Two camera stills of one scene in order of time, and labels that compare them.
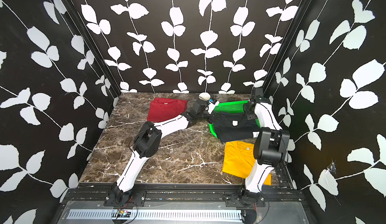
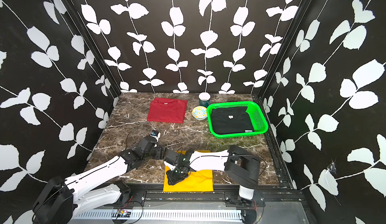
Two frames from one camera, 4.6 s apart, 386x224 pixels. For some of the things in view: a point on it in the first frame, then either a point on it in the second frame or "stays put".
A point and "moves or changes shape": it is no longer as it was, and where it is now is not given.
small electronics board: (121, 213) stays put
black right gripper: (246, 105) -> (172, 180)
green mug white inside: (204, 96) stays put
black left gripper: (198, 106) -> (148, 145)
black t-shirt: (231, 125) moves or changes shape
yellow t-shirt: (238, 159) moves or changes shape
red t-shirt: (160, 109) stays put
